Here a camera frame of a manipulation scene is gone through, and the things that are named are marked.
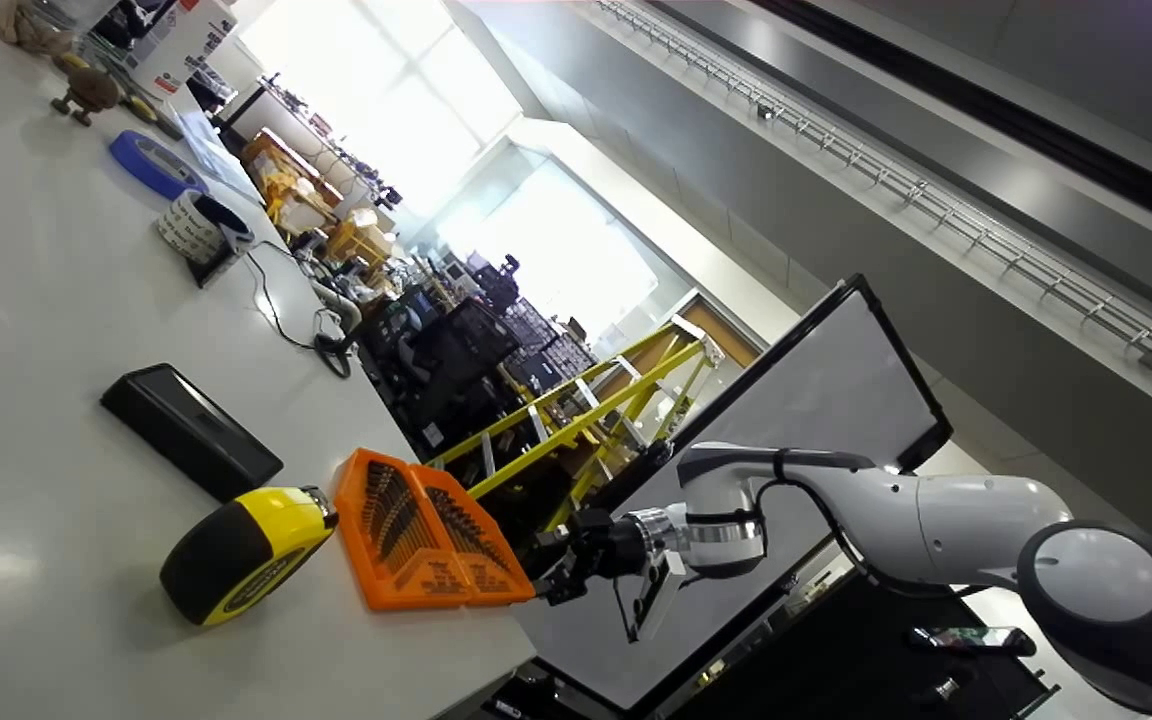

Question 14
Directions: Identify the black framed monitor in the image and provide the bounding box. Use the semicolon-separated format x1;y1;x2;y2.
508;273;958;717

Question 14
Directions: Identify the black rectangular tray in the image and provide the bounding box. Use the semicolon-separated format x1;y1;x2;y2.
95;359;287;505

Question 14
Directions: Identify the yellow ladder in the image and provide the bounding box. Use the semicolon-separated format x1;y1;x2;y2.
426;315;728;539

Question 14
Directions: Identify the yellow black tape measure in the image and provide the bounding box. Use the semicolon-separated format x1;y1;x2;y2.
156;484;341;632

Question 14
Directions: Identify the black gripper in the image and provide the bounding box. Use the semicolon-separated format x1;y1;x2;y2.
532;508;690;608

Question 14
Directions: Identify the orange hex key box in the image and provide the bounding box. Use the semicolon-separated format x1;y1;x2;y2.
328;443;542;616

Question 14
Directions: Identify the blue flat object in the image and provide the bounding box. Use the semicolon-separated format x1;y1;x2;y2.
104;126;208;207

